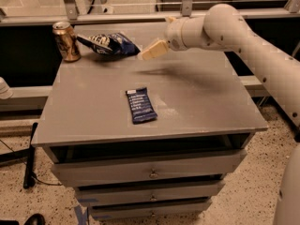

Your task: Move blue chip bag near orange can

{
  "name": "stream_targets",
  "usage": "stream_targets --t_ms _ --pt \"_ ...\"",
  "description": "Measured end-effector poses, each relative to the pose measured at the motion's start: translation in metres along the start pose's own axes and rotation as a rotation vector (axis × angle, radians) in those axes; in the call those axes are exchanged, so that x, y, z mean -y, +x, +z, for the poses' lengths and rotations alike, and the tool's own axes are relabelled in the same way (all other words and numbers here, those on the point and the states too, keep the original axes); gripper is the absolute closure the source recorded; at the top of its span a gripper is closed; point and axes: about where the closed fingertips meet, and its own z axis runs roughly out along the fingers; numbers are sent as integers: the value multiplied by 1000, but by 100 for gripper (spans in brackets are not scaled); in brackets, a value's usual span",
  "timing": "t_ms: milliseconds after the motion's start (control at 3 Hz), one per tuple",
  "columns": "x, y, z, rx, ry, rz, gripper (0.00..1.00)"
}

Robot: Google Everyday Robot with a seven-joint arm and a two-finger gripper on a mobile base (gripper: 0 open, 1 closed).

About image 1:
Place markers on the top grey drawer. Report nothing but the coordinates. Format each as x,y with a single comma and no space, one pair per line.
103,172

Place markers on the bottom grey drawer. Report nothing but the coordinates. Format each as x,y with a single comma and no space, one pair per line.
149,209

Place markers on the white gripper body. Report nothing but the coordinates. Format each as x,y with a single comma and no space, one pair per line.
173,35

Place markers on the blue chip bag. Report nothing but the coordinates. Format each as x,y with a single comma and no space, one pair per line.
112,44

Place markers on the blue tape on floor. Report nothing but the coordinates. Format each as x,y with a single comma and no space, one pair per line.
82,216

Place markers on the black pole on floor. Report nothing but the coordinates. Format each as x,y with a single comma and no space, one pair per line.
29,180

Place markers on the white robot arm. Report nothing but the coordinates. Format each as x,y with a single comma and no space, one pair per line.
223,28

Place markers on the grey drawer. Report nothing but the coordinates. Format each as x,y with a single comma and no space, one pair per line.
153,193
149,209
103,172

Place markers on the middle grey drawer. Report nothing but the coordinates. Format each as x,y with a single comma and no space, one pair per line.
153,193

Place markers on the grey drawer cabinet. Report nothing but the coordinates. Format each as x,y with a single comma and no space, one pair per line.
138,138

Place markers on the dark blue snack bar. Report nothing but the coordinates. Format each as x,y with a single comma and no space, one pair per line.
140,106

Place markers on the orange soda can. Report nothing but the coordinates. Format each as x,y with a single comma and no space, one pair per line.
66,41

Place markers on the black shoe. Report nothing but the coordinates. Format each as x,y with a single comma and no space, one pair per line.
36,219

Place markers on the metal railing frame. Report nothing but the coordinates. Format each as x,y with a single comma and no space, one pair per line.
34,12

